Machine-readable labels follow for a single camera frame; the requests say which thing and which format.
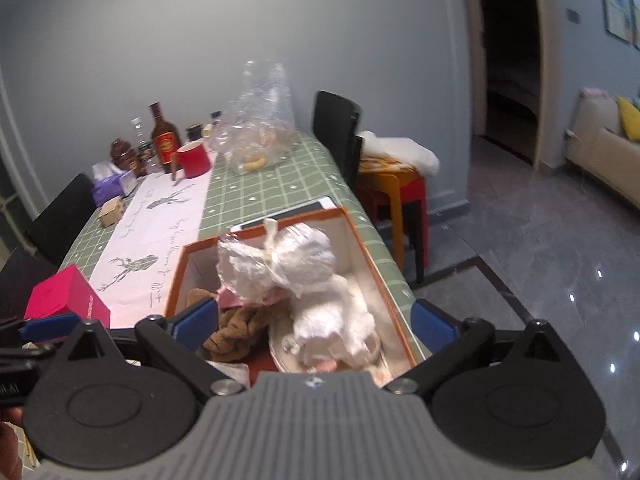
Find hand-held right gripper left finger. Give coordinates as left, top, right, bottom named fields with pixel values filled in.
left=54, top=297, right=247, bottom=397

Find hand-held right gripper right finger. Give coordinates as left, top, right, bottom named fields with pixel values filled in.
left=387, top=299, right=576, bottom=396

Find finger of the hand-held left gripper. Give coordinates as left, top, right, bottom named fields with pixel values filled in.
left=0, top=312, right=81, bottom=345
left=0, top=345, right=56, bottom=361

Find brown plush toy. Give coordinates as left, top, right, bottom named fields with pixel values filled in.
left=187, top=287, right=281, bottom=361

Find orange cardboard box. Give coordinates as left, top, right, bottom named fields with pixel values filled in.
left=164, top=206, right=418, bottom=376

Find white crinkled cloth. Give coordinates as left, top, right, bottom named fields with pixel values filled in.
left=290, top=275, right=378, bottom=363

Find plastic-wrapped plush doll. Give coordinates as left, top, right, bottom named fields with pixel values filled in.
left=216, top=217, right=337, bottom=307

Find person's left hand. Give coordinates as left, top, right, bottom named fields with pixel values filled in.
left=0, top=407, right=25, bottom=480

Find pink red square box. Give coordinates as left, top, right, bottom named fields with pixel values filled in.
left=23, top=264, right=112, bottom=328

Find black chair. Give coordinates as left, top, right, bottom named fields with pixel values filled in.
left=312, top=90, right=365, bottom=196
left=0, top=245, right=58, bottom=321
left=26, top=172, right=96, bottom=266

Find orange plastic stool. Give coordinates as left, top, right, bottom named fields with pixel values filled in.
left=370, top=170, right=418, bottom=271

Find white printed table runner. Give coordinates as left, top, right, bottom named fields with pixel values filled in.
left=90, top=152, right=218, bottom=328

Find small beige box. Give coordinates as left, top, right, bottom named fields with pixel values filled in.
left=97, top=196, right=126, bottom=228

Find red plastic stool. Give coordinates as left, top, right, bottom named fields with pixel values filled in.
left=356, top=175, right=431, bottom=286

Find purple tissue box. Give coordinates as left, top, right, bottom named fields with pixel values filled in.
left=91, top=160, right=138, bottom=206

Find white tablet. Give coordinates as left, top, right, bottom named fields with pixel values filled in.
left=229, top=196, right=335, bottom=233

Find yellow cloth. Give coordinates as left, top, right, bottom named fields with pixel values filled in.
left=357, top=156, right=418, bottom=176

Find clear water bottle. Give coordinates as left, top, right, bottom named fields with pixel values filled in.
left=131, top=117, right=156, bottom=175

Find brown liquor bottle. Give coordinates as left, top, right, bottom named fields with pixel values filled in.
left=148, top=102, right=179, bottom=175

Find brown bear figurine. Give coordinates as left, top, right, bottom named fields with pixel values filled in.
left=110, top=138, right=146, bottom=178

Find clear plastic bag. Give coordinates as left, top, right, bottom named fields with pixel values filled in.
left=207, top=60, right=296, bottom=176

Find beige sofa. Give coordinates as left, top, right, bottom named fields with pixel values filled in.
left=565, top=87, right=640, bottom=208

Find yellow cushion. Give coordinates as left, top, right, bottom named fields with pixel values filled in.
left=616, top=96, right=640, bottom=142

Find red mug wooden handle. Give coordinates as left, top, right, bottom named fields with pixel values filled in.
left=169, top=141, right=212, bottom=181

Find framed wall picture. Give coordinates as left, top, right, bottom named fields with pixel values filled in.
left=597, top=0, right=640, bottom=51

